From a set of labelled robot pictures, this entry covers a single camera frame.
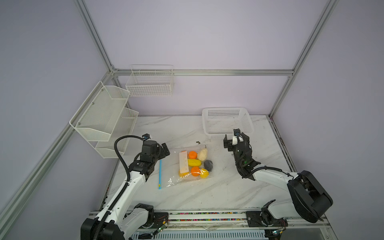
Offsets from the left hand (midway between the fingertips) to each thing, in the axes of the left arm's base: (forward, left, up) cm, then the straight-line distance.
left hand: (158, 149), depth 82 cm
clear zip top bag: (-5, -15, -10) cm, 18 cm away
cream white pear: (+3, -25, -10) cm, 27 cm away
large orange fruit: (-6, -20, -13) cm, 25 cm away
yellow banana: (-2, -20, -12) cm, 23 cm away
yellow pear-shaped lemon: (-10, -26, -11) cm, 30 cm away
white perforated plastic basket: (+35, -39, -14) cm, 54 cm away
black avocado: (-5, -28, -9) cm, 30 cm away
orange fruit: (+3, -19, -12) cm, 23 cm away
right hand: (+9, -43, +4) cm, 44 cm away
